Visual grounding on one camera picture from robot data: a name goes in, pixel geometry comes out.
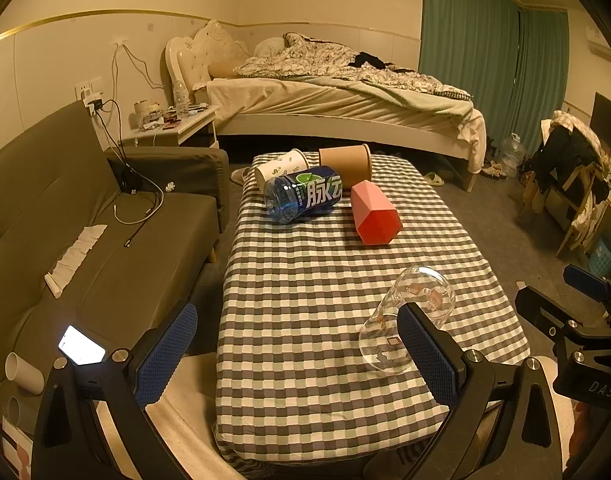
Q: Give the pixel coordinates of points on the blue laundry basket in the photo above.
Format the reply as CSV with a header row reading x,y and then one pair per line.
x,y
601,257

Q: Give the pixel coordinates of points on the pink faceted cup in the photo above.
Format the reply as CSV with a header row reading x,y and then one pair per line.
x,y
375,215

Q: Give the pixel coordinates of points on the blue plastic bottle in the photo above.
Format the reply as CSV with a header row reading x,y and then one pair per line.
x,y
305,192

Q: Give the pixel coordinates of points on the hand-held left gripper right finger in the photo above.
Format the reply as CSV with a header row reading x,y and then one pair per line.
x,y
428,360

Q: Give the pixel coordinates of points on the black television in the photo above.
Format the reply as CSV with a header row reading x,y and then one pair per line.
x,y
608,120

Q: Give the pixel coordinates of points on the grey slipper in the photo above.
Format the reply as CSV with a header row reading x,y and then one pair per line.
x,y
240,176

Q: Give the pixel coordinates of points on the smartphone with lit screen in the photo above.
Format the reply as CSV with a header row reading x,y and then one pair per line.
x,y
80,344

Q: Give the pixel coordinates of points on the green curtain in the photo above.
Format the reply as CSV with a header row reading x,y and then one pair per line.
x,y
465,25

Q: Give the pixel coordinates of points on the folded white cloth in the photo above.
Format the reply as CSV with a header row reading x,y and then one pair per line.
x,y
75,260

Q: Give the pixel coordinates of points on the white bed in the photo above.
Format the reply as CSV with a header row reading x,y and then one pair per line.
x,y
305,105

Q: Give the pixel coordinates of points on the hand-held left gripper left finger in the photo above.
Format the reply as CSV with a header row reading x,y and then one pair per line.
x,y
165,360

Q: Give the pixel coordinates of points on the patterned quilt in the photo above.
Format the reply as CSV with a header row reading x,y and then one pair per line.
x,y
325,57

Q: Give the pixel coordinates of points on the clear glass cup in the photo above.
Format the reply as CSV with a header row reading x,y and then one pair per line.
x,y
425,285

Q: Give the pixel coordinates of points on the pair of shoes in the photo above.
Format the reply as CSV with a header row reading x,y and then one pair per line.
x,y
493,170

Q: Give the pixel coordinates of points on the wall socket with chargers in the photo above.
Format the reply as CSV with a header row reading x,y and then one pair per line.
x,y
88,92

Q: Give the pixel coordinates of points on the large water jug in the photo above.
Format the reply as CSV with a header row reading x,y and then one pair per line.
x,y
513,155

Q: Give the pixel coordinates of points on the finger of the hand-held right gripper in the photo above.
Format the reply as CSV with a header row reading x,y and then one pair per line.
x,y
585,280
540,310

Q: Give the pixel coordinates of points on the white air conditioner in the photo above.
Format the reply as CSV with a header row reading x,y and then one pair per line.
x,y
600,45

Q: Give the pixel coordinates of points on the chair piled with clothes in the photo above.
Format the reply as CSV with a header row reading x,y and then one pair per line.
x,y
565,160

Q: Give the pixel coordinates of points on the black garment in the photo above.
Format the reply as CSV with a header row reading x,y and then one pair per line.
x,y
373,60

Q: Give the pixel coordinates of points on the grey-green sofa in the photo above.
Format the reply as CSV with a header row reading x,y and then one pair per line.
x,y
45,175

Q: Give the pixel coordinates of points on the brown paper cup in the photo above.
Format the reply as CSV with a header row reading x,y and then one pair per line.
x,y
345,165

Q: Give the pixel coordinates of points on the green slipper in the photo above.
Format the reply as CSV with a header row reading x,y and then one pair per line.
x,y
434,179

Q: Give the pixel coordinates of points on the white plain cup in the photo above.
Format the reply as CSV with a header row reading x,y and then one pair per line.
x,y
25,374

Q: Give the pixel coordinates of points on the checkered tablecloth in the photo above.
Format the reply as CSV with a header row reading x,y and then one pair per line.
x,y
305,310

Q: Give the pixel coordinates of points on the white pillow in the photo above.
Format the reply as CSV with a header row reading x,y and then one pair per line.
x,y
268,46

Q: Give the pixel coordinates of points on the red and white box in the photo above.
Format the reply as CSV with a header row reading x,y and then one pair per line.
x,y
15,452

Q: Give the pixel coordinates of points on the clear water bottle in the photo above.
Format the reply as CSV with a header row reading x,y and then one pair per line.
x,y
181,97

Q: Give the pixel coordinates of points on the white nightstand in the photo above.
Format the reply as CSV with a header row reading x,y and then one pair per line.
x,y
185,127

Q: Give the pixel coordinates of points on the white printed paper cup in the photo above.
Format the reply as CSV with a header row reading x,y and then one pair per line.
x,y
280,165

